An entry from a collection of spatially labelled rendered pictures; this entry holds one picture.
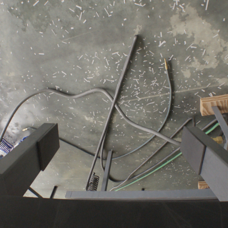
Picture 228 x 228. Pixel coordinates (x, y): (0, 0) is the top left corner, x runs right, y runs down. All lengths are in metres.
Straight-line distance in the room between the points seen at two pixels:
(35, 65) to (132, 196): 0.89
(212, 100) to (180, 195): 0.57
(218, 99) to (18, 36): 1.16
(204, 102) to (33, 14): 1.02
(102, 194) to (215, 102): 0.77
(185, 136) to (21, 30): 1.00
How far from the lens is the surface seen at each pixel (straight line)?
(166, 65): 0.92
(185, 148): 0.17
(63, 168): 1.90
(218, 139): 0.98
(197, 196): 0.74
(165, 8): 0.87
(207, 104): 1.06
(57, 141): 0.17
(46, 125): 0.16
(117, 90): 0.88
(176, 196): 0.74
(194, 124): 1.06
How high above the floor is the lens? 0.85
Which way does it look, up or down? 49 degrees down
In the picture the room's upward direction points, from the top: 168 degrees counter-clockwise
